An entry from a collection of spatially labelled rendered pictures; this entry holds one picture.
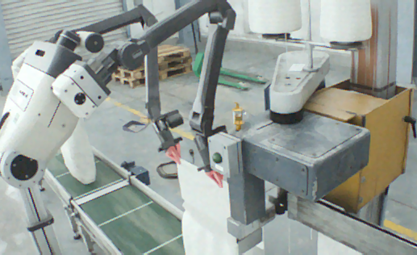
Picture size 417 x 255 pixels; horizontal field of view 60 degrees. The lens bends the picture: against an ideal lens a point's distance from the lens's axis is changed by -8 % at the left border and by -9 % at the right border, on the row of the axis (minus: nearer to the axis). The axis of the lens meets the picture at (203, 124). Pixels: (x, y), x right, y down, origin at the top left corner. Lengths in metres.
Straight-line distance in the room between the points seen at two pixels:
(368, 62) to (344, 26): 0.26
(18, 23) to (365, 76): 7.57
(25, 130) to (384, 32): 1.13
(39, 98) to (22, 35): 7.11
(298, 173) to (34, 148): 0.84
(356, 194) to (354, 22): 0.49
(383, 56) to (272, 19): 0.36
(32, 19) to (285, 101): 7.63
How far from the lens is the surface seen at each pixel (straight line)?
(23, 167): 1.38
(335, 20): 1.04
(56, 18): 8.53
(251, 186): 1.05
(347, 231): 1.08
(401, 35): 5.92
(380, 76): 1.27
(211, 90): 1.37
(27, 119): 1.26
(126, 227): 2.38
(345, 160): 0.93
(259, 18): 1.20
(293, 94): 1.00
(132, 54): 1.15
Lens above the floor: 1.73
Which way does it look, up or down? 22 degrees down
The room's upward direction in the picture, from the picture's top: 6 degrees counter-clockwise
